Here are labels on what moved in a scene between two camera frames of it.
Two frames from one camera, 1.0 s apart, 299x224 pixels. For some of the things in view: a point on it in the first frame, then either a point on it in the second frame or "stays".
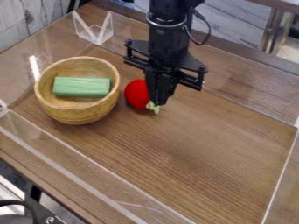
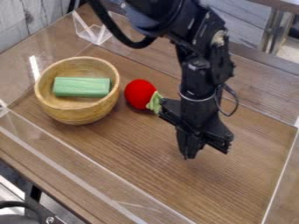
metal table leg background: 278,31 stays
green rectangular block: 82,87 stays
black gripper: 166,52 to 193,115
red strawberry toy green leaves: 136,94 stays
